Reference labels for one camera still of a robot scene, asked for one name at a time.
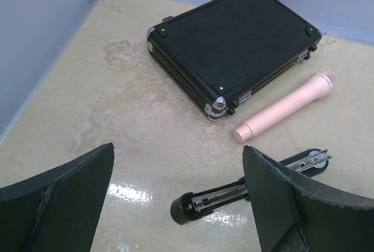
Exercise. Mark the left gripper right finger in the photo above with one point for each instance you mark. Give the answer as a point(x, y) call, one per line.
point(294, 212)

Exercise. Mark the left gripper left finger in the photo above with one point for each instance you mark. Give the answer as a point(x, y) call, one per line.
point(59, 209)

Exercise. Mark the black stapler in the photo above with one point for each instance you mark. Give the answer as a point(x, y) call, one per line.
point(193, 206)

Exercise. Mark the pink cylindrical tube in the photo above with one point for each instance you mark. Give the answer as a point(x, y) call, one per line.
point(316, 87)

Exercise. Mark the black hard case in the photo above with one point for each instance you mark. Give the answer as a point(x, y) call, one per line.
point(224, 51)

